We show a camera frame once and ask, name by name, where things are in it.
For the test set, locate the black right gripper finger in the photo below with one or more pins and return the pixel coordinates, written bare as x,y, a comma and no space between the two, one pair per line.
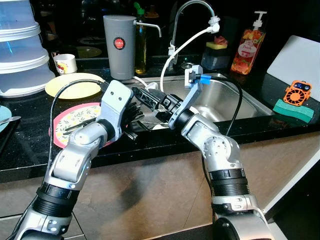
146,95
151,108

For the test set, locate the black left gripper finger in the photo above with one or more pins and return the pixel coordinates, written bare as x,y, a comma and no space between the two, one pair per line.
139,111
139,132

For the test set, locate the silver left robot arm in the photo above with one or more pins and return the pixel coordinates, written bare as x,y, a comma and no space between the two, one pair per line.
70,160

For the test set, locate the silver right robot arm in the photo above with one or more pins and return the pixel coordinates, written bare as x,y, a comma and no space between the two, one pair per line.
215,145

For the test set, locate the green capped oil bottle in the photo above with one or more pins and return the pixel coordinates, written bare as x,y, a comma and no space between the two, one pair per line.
141,55

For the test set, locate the grey water filter canister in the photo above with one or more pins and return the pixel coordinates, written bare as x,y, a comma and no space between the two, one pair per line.
119,55

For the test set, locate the floral plate with pink rim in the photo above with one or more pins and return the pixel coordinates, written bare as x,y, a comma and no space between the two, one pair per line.
75,116

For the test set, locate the stainless steel sink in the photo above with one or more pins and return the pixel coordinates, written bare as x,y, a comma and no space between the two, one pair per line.
225,100

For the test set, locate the yellow plate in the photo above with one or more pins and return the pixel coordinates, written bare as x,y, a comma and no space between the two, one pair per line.
70,89

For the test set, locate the grey sponge holder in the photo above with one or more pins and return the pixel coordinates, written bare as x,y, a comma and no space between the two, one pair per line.
214,60

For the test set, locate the chrome faucet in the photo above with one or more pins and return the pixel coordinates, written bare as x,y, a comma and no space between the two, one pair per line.
173,35

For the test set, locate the yellow sponge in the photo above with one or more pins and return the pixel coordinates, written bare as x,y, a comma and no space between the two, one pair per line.
215,46

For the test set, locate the white printed mug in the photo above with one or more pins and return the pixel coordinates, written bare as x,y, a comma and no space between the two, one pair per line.
67,65

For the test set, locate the pink scrubber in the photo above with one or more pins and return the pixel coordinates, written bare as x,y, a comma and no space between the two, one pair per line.
221,40

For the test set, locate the orange soap pump bottle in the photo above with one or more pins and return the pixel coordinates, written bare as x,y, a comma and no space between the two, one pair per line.
247,55

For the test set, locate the silver spoon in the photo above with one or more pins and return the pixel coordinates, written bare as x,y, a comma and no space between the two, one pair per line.
12,120

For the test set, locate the stacked white plastic containers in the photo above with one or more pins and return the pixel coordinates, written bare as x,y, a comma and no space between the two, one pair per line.
20,60

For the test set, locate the teal plate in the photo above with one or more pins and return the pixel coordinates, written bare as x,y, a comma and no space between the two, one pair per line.
4,117

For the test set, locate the green sponge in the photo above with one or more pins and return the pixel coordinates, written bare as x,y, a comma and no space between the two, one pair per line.
292,111

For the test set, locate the orange mini fan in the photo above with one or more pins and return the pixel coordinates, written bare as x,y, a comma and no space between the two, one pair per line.
296,95

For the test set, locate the white cutting board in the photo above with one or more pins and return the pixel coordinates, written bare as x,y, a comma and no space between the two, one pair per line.
297,62

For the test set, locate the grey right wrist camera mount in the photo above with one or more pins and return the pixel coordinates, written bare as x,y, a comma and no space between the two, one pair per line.
192,95

